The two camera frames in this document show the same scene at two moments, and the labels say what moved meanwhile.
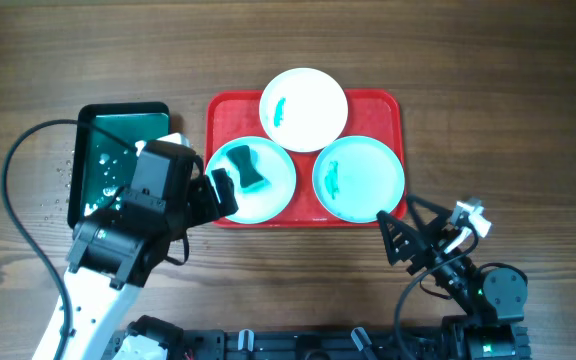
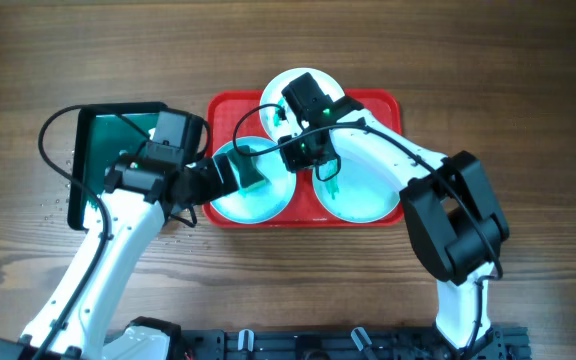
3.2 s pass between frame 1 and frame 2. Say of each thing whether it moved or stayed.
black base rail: stayed
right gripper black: moved
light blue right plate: stayed
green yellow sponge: stayed
